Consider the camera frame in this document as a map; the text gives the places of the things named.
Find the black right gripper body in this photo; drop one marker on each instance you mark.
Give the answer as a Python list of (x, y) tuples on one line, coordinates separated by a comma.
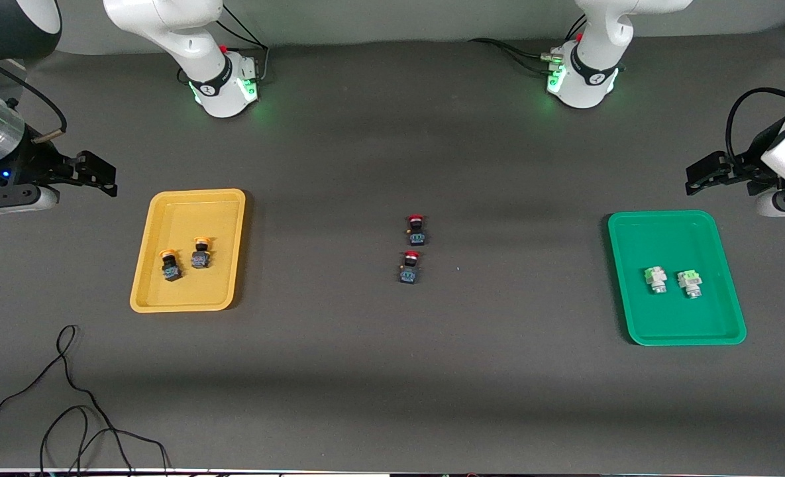
[(33, 161)]

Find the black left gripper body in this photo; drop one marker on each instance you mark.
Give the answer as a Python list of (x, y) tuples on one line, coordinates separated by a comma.
[(754, 156)]

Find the green white push button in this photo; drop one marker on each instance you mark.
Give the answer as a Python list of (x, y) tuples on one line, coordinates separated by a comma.
[(656, 278), (690, 283)]

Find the yellow push button switch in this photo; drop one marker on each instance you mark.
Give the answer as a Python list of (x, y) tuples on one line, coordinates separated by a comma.
[(200, 260), (171, 270)]

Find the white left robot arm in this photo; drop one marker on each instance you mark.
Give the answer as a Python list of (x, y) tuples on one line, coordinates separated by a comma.
[(584, 73)]

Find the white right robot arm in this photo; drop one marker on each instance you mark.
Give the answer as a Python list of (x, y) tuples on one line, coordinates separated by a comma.
[(167, 20)]

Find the green plastic tray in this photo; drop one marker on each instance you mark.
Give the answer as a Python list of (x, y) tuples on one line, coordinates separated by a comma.
[(670, 318)]

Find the yellow plastic tray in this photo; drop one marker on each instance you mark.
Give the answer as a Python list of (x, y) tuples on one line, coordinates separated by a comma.
[(220, 285)]

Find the red push button switch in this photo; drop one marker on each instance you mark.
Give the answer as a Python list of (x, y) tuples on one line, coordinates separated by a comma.
[(417, 237), (409, 273)]

